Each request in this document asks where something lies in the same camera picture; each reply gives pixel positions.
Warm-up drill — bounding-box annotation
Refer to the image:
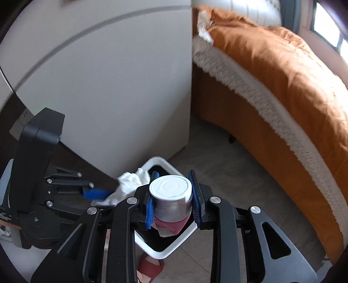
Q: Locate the white square trash bin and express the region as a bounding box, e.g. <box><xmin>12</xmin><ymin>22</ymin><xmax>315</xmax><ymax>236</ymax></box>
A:
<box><xmin>134</xmin><ymin>156</ymin><xmax>199</xmax><ymax>259</ymax></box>

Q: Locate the dark red slipper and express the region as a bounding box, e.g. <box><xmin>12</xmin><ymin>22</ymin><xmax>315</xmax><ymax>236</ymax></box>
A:
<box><xmin>137</xmin><ymin>253</ymin><xmax>165</xmax><ymax>283</ymax></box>

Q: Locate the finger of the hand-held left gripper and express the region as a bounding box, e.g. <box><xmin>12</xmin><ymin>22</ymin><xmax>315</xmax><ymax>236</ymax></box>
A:
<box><xmin>47</xmin><ymin>168</ymin><xmax>115</xmax><ymax>202</ymax></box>
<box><xmin>44</xmin><ymin>199</ymin><xmax>90</xmax><ymax>217</ymax></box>

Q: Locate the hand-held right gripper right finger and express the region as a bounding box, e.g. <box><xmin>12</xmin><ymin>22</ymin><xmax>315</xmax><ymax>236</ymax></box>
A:
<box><xmin>188</xmin><ymin>170</ymin><xmax>319</xmax><ymax>283</ymax></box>

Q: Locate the white tufted headboard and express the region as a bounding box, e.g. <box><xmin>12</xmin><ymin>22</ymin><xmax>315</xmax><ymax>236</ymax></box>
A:
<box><xmin>192</xmin><ymin>0</ymin><xmax>282</xmax><ymax>28</ymax></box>

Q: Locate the white tissue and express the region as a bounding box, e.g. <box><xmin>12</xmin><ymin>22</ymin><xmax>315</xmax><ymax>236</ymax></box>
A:
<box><xmin>91</xmin><ymin>168</ymin><xmax>151</xmax><ymax>207</ymax></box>

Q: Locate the white lace cloth tag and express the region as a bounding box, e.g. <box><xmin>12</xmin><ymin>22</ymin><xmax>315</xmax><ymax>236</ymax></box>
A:
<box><xmin>197</xmin><ymin>12</ymin><xmax>214</xmax><ymax>44</ymax></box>

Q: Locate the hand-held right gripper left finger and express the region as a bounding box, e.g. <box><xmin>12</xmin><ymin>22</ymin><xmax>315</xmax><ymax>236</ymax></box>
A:
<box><xmin>30</xmin><ymin>171</ymin><xmax>160</xmax><ymax>283</ymax></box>

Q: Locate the white nightstand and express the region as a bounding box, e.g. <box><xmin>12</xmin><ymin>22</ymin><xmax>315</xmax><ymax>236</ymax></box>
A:
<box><xmin>0</xmin><ymin>0</ymin><xmax>192</xmax><ymax>177</ymax></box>

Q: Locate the dark grey curtain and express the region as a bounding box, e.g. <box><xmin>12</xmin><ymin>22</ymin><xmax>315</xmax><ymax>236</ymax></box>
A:
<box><xmin>280</xmin><ymin>0</ymin><xmax>302</xmax><ymax>34</ymax></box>

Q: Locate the silver can with white lid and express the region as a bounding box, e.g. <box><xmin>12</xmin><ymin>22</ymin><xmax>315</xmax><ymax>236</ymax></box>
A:
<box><xmin>149</xmin><ymin>175</ymin><xmax>193</xmax><ymax>222</ymax></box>

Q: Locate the window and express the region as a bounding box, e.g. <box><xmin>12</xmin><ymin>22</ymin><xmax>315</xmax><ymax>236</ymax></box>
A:
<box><xmin>310</xmin><ymin>1</ymin><xmax>348</xmax><ymax>55</ymax></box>

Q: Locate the beige wall socket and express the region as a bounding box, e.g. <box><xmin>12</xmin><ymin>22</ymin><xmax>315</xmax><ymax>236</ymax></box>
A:
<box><xmin>9</xmin><ymin>109</ymin><xmax>30</xmax><ymax>140</ymax></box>

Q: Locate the orange bed skirt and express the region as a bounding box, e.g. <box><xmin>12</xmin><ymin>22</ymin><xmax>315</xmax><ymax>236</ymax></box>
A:
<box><xmin>192</xmin><ymin>65</ymin><xmax>346</xmax><ymax>273</ymax></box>

